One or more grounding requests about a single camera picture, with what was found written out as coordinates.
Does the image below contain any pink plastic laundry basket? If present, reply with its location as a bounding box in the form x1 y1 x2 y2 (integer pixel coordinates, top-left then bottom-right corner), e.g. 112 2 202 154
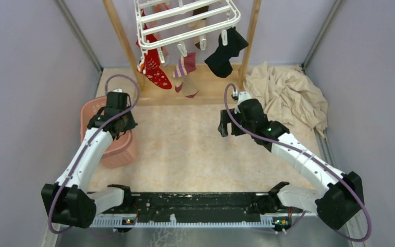
80 96 138 169

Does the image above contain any black sock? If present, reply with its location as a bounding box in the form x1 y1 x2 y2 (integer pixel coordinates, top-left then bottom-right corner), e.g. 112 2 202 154
204 27 249 78

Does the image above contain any striped maroon purple sock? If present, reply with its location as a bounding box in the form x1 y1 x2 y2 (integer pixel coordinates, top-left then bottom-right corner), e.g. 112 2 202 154
172 52 199 98

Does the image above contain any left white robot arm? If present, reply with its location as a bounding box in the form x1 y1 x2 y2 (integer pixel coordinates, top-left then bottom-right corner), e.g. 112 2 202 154
41 91 137 234

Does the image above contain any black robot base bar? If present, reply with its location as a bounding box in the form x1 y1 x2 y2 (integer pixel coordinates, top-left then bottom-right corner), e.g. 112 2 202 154
91 192 293 232

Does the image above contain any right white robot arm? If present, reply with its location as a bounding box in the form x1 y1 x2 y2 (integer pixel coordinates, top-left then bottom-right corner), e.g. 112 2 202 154
218 99 364 230

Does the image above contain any white plastic clip hanger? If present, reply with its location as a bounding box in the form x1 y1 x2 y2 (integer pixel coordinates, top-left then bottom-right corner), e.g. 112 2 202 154
134 0 241 63

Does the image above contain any beige crumpled cloth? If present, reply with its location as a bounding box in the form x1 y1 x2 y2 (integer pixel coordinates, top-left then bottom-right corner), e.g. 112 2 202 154
243 62 328 138

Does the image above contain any red patterned sock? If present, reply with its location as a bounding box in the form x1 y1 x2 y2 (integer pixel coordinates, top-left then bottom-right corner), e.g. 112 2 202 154
136 41 172 90

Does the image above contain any pink sock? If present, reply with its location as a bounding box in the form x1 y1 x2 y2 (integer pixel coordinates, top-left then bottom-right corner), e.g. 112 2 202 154
149 3 171 57

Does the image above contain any beige brown sock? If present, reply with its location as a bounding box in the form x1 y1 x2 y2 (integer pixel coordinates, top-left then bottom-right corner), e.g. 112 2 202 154
188 6 209 50

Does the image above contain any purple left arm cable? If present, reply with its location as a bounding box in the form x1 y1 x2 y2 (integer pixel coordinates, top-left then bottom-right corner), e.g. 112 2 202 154
47 74 141 239

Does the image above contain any wooden drying rack frame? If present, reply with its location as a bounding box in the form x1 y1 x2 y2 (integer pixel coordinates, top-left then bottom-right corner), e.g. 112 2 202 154
103 1 261 106

